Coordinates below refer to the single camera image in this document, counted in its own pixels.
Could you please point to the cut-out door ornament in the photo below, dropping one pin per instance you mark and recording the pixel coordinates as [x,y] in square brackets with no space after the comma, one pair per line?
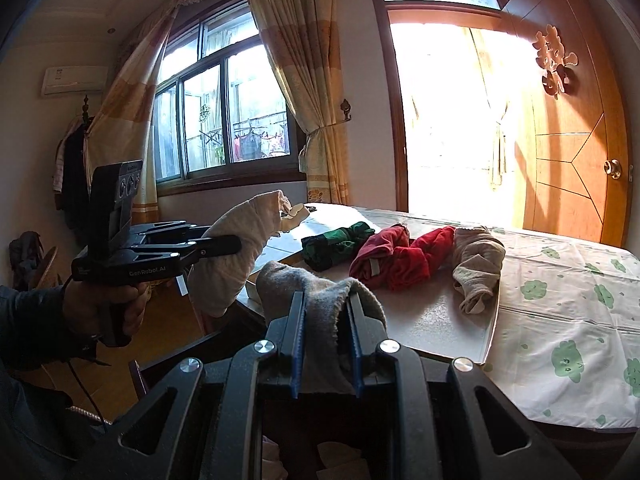
[552,55]

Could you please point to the yellow checked curtain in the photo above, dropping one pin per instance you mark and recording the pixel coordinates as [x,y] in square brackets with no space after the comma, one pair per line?
[125,110]
[300,60]

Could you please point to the cloud print tablecloth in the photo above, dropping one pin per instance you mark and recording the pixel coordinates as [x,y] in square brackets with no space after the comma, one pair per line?
[565,300]

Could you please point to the grey sock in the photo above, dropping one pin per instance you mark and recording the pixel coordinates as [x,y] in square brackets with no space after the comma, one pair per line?
[320,300]

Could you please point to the tan underwear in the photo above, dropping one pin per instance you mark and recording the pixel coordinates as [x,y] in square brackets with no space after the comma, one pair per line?
[475,265]

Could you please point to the hanging laundry outside window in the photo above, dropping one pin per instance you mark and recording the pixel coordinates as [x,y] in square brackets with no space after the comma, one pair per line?
[250,145]

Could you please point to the white air conditioner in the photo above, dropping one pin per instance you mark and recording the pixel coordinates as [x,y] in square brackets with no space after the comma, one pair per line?
[75,80]

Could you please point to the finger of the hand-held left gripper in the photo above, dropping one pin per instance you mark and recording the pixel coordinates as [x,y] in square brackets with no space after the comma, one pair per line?
[220,246]
[170,230]

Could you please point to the round metal door knob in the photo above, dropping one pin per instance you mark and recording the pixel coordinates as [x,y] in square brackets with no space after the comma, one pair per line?
[611,167]

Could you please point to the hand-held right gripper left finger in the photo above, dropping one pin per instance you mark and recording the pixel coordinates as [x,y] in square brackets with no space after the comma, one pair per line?
[298,355]

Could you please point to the cream sock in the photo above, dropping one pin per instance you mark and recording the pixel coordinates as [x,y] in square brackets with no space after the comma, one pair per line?
[235,270]

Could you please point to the tied balcony curtain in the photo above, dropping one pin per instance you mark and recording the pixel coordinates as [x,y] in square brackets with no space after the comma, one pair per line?
[500,150]

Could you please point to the shallow cardboard tray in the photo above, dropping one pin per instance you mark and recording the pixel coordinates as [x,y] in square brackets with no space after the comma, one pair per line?
[440,320]

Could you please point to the dark bag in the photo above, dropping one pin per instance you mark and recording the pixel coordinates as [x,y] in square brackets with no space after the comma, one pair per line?
[25,255]

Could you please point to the metal curtain tieback hook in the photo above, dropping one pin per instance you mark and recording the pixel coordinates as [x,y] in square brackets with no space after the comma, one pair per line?
[345,109]

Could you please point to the wooden door frame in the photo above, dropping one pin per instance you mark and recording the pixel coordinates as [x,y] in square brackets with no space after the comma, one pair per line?
[395,110]

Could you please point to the green striped underwear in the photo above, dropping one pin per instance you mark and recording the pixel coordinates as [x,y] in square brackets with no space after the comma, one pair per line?
[335,245]

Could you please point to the person's left forearm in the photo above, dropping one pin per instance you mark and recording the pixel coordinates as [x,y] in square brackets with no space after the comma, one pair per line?
[30,325]

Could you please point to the person's dark clothing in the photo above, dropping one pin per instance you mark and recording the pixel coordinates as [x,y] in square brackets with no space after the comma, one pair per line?
[35,425]

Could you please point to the dark framed window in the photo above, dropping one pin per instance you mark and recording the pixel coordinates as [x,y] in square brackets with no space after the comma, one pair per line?
[210,120]

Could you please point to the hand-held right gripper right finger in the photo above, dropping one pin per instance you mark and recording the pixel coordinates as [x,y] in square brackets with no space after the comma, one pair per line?
[356,355]

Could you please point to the person's left hand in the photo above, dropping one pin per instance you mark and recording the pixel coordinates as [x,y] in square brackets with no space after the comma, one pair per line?
[82,305]

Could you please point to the red knit underwear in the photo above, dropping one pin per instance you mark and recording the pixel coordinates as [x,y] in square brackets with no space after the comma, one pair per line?
[420,260]

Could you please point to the orange wooden door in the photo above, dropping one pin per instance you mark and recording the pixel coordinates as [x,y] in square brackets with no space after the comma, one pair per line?
[565,185]

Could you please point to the dark wooden dresser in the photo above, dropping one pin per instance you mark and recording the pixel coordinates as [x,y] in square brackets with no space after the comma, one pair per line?
[575,440]

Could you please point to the coat rack with dark clothes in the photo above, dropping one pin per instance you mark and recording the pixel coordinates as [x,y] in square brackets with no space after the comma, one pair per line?
[75,175]

